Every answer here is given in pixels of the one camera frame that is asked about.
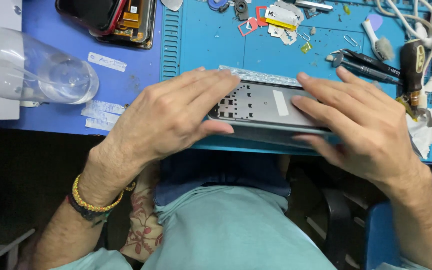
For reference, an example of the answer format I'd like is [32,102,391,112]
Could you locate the red-edged black phone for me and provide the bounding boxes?
[55,0,127,37]

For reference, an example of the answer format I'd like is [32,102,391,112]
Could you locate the white guitar pick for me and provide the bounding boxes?
[159,0,184,12]

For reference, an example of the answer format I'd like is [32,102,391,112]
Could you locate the teal shirt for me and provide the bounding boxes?
[49,185,432,270]

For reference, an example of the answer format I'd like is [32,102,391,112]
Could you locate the white cleaning cloth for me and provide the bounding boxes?
[405,108,432,160]

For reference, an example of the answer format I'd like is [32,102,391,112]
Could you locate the stack of white tape strips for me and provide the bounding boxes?
[80,99,127,132]

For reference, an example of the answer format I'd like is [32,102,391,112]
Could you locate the blue plastic stool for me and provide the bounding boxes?
[363,200,402,270]

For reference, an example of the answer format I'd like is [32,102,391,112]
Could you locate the flat silver metal tool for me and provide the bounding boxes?
[294,0,334,12]

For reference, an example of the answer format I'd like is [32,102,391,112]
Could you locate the white metal rods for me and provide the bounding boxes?
[0,228,37,270]

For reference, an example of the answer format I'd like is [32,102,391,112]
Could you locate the silver foil strip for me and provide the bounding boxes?
[218,65,304,88]

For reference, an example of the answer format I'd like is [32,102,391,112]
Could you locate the person's right hand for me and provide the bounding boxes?
[291,66,428,187]

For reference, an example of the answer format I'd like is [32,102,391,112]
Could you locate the yellow adhesive strip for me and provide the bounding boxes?
[265,17,298,32]

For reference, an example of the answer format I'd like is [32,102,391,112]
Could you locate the white paper label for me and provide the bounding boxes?
[87,52,128,73]

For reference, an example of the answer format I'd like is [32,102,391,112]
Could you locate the black cord bracelet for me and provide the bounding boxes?
[65,193,111,228]

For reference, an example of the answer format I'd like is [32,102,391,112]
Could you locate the clear plastic bottle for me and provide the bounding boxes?
[0,28,100,105]

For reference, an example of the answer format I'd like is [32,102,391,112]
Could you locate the heap of white sticker scraps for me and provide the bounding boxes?
[264,0,305,46]

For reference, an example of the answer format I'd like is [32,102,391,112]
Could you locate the black camera bracket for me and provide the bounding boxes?
[233,0,250,22]

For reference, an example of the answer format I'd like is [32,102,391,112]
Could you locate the grey phone display panel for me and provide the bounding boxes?
[207,80,342,149]

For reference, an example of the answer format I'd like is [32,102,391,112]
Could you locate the black tweezers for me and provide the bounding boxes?
[329,47,403,79]

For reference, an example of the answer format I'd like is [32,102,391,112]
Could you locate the blue jeans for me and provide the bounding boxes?
[153,149,292,208]

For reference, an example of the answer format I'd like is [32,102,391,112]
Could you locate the white cleaning brush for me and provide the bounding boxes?
[361,19,395,62]

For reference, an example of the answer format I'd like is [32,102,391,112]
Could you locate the person's left hand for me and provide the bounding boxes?
[86,67,241,181]

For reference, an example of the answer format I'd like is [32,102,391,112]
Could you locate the floral patterned cloth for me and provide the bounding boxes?
[120,162,164,263]

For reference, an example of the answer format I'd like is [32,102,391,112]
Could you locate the blue silicone repair mat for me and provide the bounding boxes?
[160,0,432,166]

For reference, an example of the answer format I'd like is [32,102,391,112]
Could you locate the purple plastic pick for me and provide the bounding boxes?
[366,13,384,32]

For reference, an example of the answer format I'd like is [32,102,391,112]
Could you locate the opened phone chassis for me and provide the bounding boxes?
[96,0,158,50]

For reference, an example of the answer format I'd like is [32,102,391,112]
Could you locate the yellow beaded bracelet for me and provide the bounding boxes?
[71,174,137,214]

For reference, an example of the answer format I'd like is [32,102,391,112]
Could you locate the red plastic frame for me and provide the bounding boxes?
[237,17,259,37]
[255,5,269,27]

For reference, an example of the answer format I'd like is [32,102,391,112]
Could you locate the black chair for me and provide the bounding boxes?
[306,187,368,270]

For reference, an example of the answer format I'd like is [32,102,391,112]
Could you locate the white cables bundle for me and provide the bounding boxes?
[375,0,432,109]

